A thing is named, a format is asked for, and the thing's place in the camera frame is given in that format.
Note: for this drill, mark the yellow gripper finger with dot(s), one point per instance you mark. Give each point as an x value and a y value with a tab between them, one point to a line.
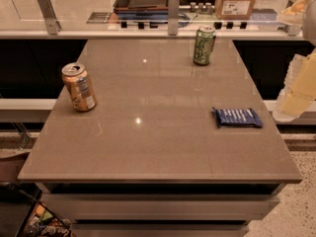
293	15
299	91

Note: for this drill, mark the green soda can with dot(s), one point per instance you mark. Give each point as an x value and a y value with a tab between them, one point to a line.
204	43

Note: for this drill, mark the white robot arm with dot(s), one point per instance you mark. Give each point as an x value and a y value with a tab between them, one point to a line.
309	23

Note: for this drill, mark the orange soda can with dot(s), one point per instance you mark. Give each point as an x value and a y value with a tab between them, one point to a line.
79	85

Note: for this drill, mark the blue snack packet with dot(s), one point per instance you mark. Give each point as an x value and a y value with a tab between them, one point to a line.
237	118

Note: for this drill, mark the cardboard box with label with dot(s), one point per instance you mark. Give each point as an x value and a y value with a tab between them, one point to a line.
234	9

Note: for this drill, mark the grey table drawer unit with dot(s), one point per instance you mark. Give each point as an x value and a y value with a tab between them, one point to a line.
123	215

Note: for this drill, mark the snack bag box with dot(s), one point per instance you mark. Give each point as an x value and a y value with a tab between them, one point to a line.
44	223

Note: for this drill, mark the middle metal bracket post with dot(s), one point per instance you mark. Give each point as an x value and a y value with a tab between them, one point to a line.
173	17

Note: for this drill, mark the left metal bracket post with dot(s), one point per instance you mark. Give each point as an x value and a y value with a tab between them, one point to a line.
52	25

